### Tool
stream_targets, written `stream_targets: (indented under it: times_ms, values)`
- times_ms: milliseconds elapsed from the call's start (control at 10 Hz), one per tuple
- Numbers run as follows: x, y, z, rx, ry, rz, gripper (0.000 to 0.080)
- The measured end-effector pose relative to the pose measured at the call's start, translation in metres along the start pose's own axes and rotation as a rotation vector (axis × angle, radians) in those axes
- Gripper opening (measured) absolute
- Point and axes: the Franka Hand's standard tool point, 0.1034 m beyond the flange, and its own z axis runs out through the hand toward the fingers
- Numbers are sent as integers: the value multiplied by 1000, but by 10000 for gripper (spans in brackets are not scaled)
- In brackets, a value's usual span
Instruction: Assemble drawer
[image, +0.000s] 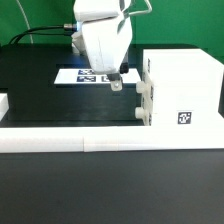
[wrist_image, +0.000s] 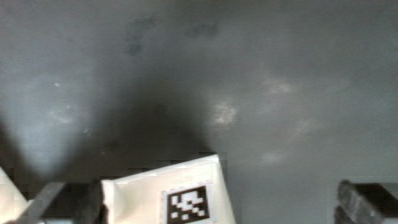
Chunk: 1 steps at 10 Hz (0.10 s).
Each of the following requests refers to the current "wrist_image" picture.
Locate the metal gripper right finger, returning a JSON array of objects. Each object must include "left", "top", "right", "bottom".
[{"left": 334, "top": 180, "right": 398, "bottom": 224}]

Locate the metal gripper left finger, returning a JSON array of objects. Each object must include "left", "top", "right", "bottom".
[{"left": 14, "top": 181, "right": 107, "bottom": 224}]

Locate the white drawer box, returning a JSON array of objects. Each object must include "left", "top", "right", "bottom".
[{"left": 0, "top": 155, "right": 236, "bottom": 224}]

